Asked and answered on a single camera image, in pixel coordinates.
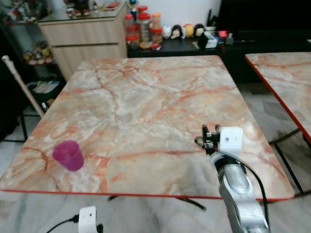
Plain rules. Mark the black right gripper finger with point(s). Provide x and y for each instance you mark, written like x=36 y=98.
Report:
x=217 y=128
x=204 y=129

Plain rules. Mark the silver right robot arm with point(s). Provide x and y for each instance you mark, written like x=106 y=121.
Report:
x=240 y=194

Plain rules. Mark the purple plastic cup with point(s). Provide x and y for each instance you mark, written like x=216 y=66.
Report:
x=68 y=156

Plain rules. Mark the black television console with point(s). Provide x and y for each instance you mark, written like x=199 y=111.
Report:
x=184 y=50

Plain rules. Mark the small white box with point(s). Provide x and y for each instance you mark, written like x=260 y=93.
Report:
x=212 y=42

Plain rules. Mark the small grey bottle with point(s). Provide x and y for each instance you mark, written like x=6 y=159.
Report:
x=229 y=39

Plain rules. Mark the small red box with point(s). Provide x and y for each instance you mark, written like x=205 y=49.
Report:
x=222 y=34

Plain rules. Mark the black-haired toy figurine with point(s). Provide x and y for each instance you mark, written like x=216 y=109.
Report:
x=199 y=30
x=176 y=32

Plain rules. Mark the yellow toy figurine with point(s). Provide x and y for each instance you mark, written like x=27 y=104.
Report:
x=188 y=30

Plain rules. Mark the white toy figurine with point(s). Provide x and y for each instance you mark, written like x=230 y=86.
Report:
x=166 y=31

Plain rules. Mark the small red-lidded jar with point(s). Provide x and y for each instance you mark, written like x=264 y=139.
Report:
x=156 y=35
x=132 y=41

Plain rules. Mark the large red-lidded clear jar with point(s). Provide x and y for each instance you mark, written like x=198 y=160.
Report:
x=144 y=26

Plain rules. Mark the orange-lidded snack jar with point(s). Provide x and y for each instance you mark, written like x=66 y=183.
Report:
x=156 y=20

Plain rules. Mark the black television screen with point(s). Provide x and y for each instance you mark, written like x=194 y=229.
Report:
x=262 y=14

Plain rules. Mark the slim red-lidded clear jar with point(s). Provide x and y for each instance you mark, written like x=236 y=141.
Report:
x=129 y=24

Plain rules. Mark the blue standing figurine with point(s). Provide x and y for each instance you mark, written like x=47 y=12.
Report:
x=133 y=8

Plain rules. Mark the light wooden drawer cabinet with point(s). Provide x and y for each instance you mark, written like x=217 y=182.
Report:
x=82 y=41

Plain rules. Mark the dark basket with papers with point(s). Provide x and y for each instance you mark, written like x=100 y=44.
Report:
x=43 y=88

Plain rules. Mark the small red tray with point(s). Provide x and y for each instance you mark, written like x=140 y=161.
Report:
x=112 y=6

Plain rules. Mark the light wooden stick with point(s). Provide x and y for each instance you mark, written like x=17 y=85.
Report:
x=22 y=87

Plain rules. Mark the colourful shelf toy cluster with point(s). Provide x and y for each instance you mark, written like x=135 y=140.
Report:
x=39 y=53

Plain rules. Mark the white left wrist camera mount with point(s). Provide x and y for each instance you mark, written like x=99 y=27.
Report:
x=88 y=218

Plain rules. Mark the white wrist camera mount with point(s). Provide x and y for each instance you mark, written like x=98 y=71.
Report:
x=231 y=139
x=88 y=218

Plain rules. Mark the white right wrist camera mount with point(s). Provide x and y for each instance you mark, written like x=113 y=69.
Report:
x=231 y=139

